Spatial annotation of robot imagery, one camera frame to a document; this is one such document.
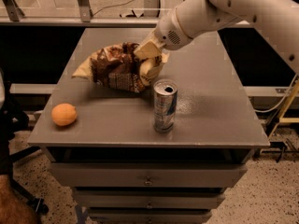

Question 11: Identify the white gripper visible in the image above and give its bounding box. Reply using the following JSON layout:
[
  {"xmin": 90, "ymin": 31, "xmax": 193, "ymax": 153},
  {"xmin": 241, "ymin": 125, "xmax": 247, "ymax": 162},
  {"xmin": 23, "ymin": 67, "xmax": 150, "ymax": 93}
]
[{"xmin": 134, "ymin": 7, "xmax": 192, "ymax": 63}]

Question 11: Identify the brown chip bag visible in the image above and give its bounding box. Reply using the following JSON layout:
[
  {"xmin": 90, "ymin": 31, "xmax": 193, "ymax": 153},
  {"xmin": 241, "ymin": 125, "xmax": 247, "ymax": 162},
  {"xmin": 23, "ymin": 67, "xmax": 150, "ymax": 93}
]
[{"xmin": 72, "ymin": 42, "xmax": 165, "ymax": 93}]

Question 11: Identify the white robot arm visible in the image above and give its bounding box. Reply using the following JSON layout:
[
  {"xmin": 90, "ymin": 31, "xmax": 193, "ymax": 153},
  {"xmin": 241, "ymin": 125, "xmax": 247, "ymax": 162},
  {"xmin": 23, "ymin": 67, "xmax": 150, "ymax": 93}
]
[{"xmin": 135, "ymin": 0, "xmax": 299, "ymax": 73}]

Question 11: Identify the silver redbull can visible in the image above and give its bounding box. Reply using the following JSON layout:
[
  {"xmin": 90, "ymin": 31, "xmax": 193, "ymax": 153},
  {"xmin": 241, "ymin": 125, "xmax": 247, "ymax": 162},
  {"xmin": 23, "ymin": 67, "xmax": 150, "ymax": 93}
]
[{"xmin": 153, "ymin": 79, "xmax": 178, "ymax": 133}]

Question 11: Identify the orange fruit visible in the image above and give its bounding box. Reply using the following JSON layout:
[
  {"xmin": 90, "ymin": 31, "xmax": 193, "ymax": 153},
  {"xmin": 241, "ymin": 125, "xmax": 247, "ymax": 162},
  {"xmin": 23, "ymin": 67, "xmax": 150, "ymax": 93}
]
[{"xmin": 51, "ymin": 104, "xmax": 78, "ymax": 126}]

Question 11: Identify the grey drawer cabinet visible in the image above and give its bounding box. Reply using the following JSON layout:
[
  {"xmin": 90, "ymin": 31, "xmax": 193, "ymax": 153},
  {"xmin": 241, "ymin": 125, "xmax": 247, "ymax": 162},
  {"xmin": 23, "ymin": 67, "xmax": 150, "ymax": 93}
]
[{"xmin": 29, "ymin": 28, "xmax": 268, "ymax": 224}]

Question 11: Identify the yellow metal stand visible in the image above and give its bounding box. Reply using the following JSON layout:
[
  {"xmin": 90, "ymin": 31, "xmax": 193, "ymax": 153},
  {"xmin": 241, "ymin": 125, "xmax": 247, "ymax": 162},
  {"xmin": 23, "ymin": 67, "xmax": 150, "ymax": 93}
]
[{"xmin": 257, "ymin": 79, "xmax": 299, "ymax": 163}]

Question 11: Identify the grey metal railing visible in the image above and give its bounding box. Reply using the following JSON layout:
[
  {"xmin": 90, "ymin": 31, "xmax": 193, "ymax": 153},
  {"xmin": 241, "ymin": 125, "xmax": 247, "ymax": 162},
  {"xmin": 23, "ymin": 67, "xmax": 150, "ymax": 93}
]
[{"xmin": 0, "ymin": 0, "xmax": 256, "ymax": 29}]

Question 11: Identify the black office chair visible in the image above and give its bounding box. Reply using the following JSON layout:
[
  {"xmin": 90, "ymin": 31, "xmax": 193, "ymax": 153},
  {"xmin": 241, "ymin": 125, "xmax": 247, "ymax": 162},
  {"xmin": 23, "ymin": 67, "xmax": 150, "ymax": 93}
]
[{"xmin": 0, "ymin": 77, "xmax": 50, "ymax": 216}]

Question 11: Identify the person's bare leg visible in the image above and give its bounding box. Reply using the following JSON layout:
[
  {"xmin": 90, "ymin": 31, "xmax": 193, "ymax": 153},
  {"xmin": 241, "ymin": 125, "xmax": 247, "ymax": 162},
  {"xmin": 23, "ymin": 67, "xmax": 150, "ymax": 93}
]
[{"xmin": 0, "ymin": 175, "xmax": 38, "ymax": 224}]

